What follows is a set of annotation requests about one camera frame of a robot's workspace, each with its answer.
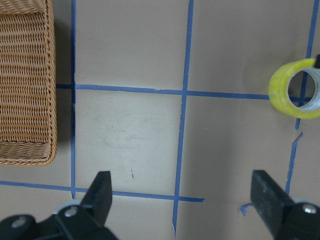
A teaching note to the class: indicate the brown wicker basket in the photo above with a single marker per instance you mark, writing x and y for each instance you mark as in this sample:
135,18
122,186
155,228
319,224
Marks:
28,107

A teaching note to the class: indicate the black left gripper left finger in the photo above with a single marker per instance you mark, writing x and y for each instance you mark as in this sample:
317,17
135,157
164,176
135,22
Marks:
93,209

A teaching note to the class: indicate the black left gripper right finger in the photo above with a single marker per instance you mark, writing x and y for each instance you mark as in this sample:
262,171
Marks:
270,201

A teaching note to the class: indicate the yellow tape roll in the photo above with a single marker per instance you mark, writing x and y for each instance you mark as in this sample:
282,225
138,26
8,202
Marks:
279,85

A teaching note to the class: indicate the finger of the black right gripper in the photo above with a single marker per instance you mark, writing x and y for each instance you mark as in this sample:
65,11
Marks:
317,62

